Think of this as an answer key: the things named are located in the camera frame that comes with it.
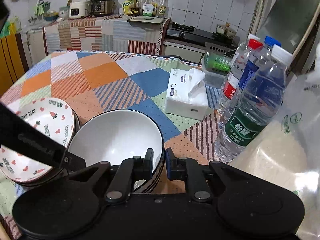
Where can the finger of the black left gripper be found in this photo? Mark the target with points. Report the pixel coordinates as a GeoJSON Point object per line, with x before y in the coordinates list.
{"type": "Point", "coordinates": [73, 162]}

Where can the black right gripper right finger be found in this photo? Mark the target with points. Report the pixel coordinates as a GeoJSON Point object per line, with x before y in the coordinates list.
{"type": "Point", "coordinates": [191, 173]}

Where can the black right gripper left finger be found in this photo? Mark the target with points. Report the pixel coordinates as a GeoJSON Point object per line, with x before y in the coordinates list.
{"type": "Point", "coordinates": [130, 171]}

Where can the white bowl dark rim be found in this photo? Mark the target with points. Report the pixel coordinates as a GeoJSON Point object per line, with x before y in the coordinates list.
{"type": "Point", "coordinates": [117, 135]}

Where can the orange wooden chair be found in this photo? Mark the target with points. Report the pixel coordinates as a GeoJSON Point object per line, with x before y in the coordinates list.
{"type": "Point", "coordinates": [13, 63]}

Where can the white tissue pack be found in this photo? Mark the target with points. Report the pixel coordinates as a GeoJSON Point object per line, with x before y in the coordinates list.
{"type": "Point", "coordinates": [186, 94]}

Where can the patchwork tablecloth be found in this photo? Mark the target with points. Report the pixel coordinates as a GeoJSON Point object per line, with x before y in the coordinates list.
{"type": "Point", "coordinates": [95, 82]}

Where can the red cap water bottle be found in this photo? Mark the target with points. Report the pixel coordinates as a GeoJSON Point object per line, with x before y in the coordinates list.
{"type": "Point", "coordinates": [230, 82]}

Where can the green label water bottle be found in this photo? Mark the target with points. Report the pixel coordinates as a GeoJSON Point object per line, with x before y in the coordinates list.
{"type": "Point", "coordinates": [259, 102]}

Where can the plastic bag of rice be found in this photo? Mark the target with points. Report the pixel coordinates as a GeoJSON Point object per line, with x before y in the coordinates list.
{"type": "Point", "coordinates": [286, 152]}

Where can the clear box green items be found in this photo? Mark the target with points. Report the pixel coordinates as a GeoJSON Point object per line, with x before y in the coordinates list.
{"type": "Point", "coordinates": [216, 63]}

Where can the patchwork counter cloth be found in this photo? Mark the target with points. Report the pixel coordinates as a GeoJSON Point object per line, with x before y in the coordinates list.
{"type": "Point", "coordinates": [113, 33]}

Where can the blue cap water bottle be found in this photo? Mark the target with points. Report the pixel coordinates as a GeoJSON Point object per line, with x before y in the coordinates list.
{"type": "Point", "coordinates": [257, 58]}

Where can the white rice cooker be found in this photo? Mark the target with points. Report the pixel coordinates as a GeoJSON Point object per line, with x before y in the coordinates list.
{"type": "Point", "coordinates": [80, 9]}

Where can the black gas stove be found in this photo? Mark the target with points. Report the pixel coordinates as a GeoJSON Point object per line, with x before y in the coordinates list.
{"type": "Point", "coordinates": [199, 37]}

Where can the glass pot with lid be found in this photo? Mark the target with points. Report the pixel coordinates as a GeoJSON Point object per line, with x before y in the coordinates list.
{"type": "Point", "coordinates": [226, 31]}

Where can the black pressure cooker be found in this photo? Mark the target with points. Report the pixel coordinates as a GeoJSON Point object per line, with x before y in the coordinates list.
{"type": "Point", "coordinates": [102, 7]}

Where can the yellow oil bottle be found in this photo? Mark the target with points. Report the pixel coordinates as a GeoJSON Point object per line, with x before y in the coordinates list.
{"type": "Point", "coordinates": [131, 8]}

